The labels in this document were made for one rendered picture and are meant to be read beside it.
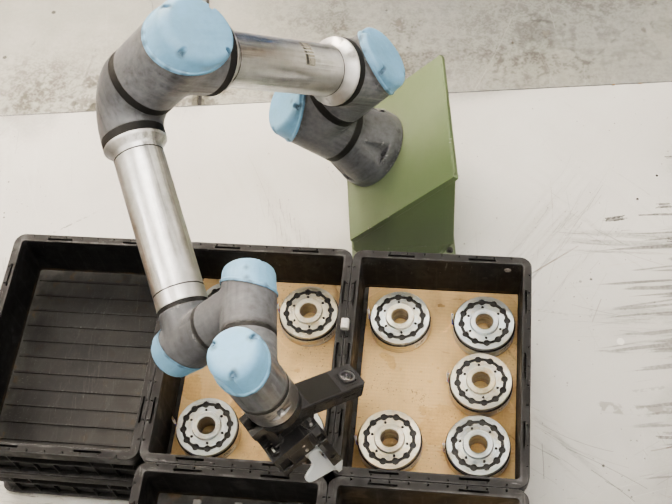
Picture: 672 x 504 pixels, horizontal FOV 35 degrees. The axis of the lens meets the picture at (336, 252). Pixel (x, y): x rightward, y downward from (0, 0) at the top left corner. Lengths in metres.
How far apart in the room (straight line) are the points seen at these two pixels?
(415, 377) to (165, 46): 0.70
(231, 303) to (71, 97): 2.08
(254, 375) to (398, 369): 0.54
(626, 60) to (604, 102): 1.03
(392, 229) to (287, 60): 0.45
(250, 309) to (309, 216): 0.79
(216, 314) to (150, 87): 0.35
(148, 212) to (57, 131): 0.88
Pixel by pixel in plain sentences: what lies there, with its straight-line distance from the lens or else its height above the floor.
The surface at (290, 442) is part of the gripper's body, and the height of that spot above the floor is 1.10.
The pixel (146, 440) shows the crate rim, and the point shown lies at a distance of 1.72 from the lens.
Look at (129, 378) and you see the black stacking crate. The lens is 1.89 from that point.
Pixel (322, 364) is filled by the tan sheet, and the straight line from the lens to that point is 1.83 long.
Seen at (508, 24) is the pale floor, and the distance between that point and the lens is 3.40.
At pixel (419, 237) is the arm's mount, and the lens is 2.01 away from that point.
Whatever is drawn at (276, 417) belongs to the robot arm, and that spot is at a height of 1.19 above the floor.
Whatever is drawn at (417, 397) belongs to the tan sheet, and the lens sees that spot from 1.80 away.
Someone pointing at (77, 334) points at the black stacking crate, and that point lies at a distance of 1.95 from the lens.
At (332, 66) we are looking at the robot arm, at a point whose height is 1.16.
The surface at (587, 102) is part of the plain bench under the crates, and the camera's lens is 2.31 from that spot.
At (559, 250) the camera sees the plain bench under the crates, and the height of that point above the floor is 0.70.
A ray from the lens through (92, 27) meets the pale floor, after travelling 3.57.
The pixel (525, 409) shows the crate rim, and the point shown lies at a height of 0.93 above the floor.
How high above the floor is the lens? 2.48
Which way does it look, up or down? 59 degrees down
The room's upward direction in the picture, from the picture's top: 9 degrees counter-clockwise
